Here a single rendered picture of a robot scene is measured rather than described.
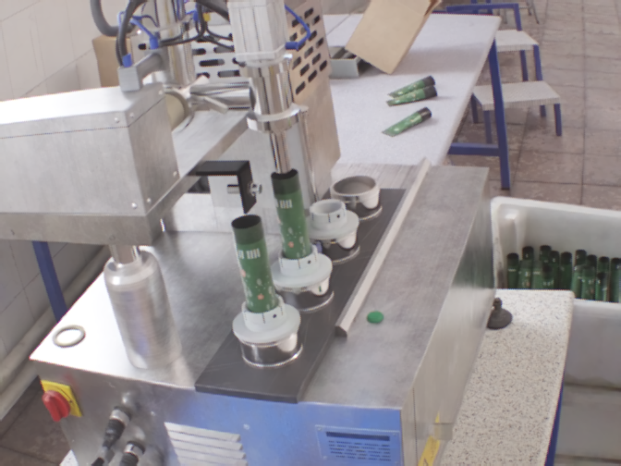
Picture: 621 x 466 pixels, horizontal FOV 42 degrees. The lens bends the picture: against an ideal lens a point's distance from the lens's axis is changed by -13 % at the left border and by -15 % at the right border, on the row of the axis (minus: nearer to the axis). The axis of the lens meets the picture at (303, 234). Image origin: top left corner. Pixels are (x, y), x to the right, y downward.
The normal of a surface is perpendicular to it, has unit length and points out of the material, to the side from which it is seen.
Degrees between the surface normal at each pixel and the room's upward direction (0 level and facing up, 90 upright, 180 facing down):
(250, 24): 90
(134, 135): 90
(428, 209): 0
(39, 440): 0
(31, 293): 90
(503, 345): 0
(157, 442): 90
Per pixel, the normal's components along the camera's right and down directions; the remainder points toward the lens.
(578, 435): -0.44, 0.56
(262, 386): -0.15, -0.88
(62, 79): 0.93, 0.03
